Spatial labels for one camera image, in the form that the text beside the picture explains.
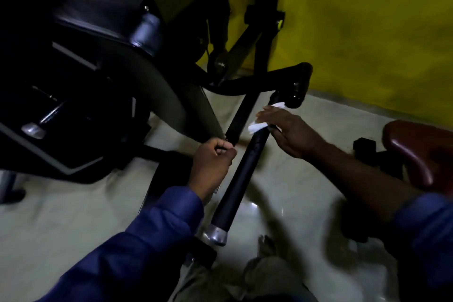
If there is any person's left hand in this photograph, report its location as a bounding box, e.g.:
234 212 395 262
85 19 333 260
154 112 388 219
187 137 238 205

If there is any person's right hand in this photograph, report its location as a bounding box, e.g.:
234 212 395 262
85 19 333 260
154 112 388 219
255 105 328 161

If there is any white cleaning wipe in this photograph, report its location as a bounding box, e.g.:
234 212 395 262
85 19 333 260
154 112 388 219
247 101 286 135

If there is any black machine maroon pad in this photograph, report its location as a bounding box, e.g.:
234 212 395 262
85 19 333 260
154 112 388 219
339 119 453 242

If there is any black roman chair bench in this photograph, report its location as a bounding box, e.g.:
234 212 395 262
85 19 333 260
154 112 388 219
0 170 27 205

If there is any person's right forearm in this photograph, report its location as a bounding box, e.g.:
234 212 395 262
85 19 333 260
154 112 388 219
308 142 425 225

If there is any person's blue shirt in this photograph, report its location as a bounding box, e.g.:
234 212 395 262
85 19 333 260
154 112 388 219
35 186 453 302

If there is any black seat pad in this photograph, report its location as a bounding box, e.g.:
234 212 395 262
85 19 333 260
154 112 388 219
141 151 199 214

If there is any black back pad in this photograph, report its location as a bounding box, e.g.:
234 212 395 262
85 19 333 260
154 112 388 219
53 0 165 58

